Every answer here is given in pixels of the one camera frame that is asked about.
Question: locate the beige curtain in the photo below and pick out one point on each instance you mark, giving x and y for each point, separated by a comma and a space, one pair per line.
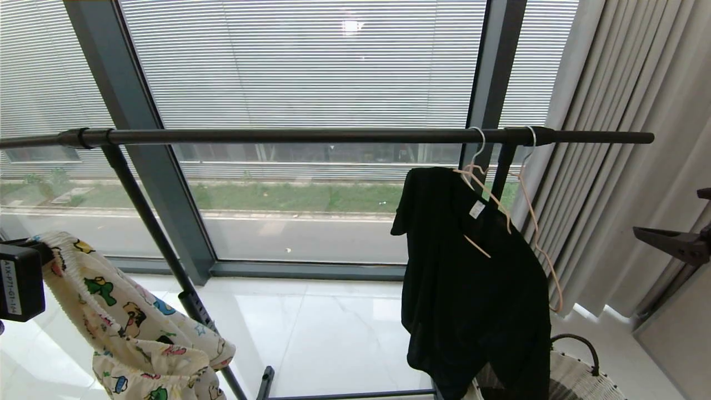
622, 194

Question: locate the cream printed garment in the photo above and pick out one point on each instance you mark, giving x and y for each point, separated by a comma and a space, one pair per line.
139, 344

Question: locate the white laundry basket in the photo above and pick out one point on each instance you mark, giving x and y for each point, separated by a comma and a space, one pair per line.
577, 383

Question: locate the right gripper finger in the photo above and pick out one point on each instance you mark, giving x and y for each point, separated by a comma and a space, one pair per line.
677, 244

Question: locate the black clothes rack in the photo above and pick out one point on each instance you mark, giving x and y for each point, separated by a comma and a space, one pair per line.
333, 135

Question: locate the black garment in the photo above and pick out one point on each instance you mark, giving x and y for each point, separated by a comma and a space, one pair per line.
472, 311

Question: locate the window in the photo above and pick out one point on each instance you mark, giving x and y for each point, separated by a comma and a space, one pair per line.
311, 66

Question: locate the pink clothes hanger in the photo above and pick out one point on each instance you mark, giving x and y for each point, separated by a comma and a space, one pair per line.
534, 216
477, 246

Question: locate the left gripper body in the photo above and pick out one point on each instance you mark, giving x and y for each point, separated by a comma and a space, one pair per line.
22, 283

